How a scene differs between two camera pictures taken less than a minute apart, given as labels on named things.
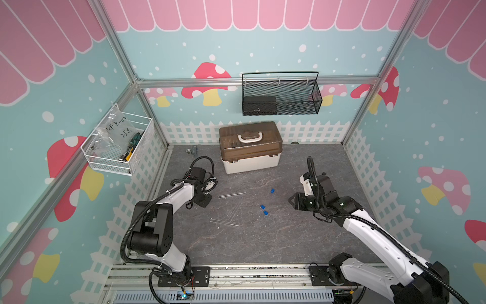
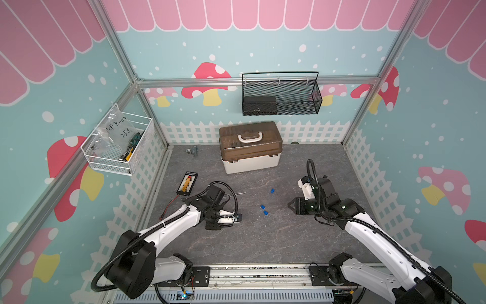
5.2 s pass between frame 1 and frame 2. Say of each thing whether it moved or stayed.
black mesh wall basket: stayed
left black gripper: moved
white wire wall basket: stayed
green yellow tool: stayed
